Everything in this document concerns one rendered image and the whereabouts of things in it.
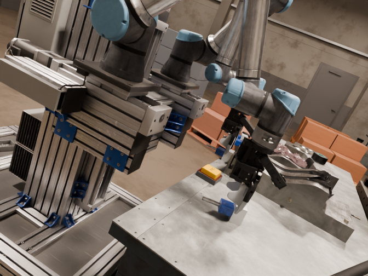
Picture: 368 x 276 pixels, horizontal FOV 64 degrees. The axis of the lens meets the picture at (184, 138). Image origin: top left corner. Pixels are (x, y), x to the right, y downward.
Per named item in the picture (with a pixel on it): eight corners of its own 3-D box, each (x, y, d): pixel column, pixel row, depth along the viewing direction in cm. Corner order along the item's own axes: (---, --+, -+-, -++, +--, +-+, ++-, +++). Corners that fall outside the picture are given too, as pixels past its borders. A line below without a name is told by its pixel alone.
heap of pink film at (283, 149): (260, 153, 148) (267, 139, 146) (258, 144, 165) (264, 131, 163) (308, 174, 147) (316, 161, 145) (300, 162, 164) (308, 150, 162)
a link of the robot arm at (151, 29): (152, 53, 102) (166, 14, 98) (137, 51, 90) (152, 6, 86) (122, 40, 104) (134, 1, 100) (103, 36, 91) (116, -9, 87)
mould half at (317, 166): (234, 156, 147) (243, 137, 144) (234, 142, 172) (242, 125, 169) (327, 197, 145) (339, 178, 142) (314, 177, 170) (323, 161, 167)
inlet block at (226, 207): (198, 209, 86) (205, 194, 84) (199, 201, 91) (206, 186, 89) (240, 225, 86) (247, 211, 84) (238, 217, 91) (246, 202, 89)
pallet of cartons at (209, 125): (269, 163, 465) (291, 123, 444) (253, 176, 381) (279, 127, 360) (203, 127, 513) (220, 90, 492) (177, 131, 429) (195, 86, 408)
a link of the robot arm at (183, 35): (165, 51, 143) (175, 23, 139) (185, 58, 152) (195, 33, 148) (179, 58, 135) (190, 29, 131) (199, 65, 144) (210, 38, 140)
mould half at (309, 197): (223, 172, 120) (236, 144, 116) (239, 160, 144) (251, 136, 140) (345, 243, 104) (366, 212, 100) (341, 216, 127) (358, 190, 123)
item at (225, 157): (202, 150, 137) (207, 140, 135) (205, 148, 141) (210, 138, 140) (228, 163, 133) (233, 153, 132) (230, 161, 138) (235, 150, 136)
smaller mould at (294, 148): (280, 153, 193) (285, 143, 191) (282, 149, 207) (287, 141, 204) (309, 167, 187) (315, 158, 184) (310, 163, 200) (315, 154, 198)
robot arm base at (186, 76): (155, 70, 141) (162, 50, 138) (167, 72, 155) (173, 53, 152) (182, 82, 137) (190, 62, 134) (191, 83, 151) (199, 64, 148)
